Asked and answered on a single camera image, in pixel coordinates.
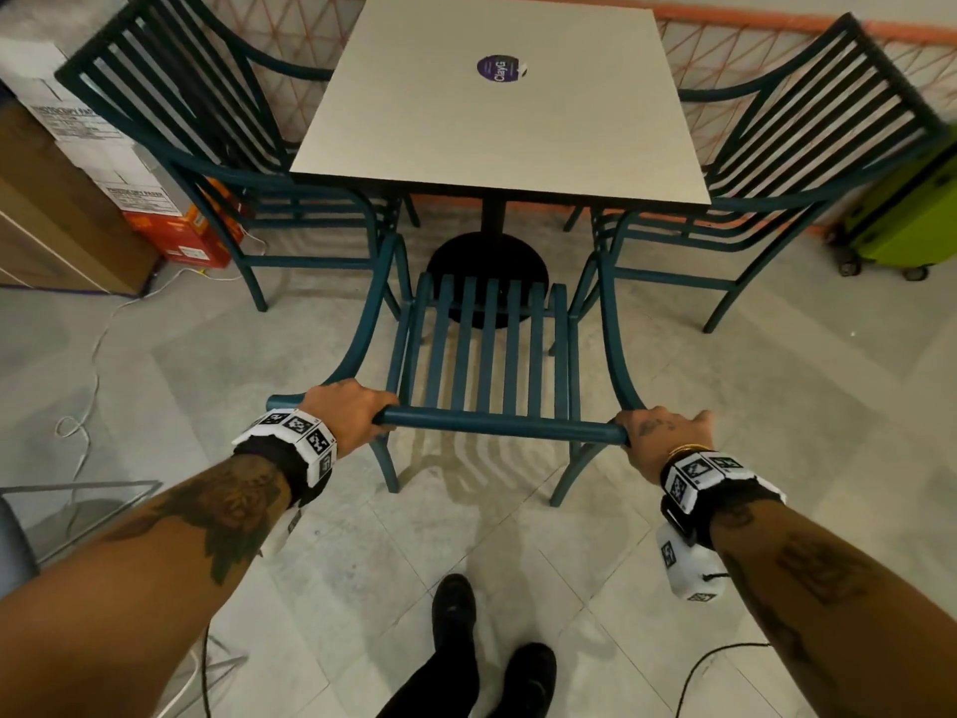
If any person's left hand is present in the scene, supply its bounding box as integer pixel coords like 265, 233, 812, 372
298, 378, 402, 461

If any person's right hand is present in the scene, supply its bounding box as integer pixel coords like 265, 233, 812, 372
613, 407, 716, 487

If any teal slatted metal chair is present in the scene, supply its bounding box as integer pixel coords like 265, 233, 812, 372
562, 13, 952, 335
266, 230, 648, 509
55, 0, 421, 313

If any person's right forearm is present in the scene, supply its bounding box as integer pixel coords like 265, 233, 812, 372
709, 497, 957, 718

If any person's left forearm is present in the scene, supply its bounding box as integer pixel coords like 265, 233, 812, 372
0, 454, 294, 718

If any left wristband with markers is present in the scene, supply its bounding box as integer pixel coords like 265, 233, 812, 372
232, 408, 339, 509

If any wristband with markers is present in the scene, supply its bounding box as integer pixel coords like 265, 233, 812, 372
232, 408, 339, 509
658, 451, 788, 548

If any right wristband with markers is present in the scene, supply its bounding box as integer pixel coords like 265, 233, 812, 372
658, 451, 788, 548

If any person's black left shoe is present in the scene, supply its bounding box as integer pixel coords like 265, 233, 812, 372
431, 573, 480, 666

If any person's black shoe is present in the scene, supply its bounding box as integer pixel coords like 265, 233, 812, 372
431, 573, 480, 666
486, 642, 559, 718

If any orange cardboard box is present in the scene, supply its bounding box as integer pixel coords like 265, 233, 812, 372
123, 179, 246, 270

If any person's black right shoe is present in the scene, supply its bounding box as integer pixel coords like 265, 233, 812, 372
486, 642, 559, 718

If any person's left trouser leg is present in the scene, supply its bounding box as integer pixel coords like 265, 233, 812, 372
376, 641, 481, 718

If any white cardboard box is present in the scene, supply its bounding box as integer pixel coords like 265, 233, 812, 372
0, 37, 127, 144
55, 136, 193, 218

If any green wheeled suitcase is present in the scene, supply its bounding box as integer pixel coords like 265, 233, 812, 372
828, 127, 957, 283

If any round purple sticker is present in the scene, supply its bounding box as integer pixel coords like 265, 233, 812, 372
476, 54, 529, 84

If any orange lattice fence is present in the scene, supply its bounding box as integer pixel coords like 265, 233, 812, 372
196, 0, 957, 234

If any large brown cardboard box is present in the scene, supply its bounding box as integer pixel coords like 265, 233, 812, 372
0, 97, 162, 297

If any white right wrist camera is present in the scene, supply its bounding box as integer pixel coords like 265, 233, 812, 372
655, 521, 731, 604

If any black pedestal table base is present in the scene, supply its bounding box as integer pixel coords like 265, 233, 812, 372
426, 195, 551, 330

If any black floor cable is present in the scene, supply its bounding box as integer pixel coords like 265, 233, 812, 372
674, 640, 773, 718

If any white floor cable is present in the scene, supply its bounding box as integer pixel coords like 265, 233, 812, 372
55, 227, 270, 535

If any thin black cable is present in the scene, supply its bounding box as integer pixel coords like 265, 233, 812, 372
199, 626, 215, 718

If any grey metal frame stool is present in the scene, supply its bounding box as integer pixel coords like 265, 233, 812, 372
0, 480, 164, 600

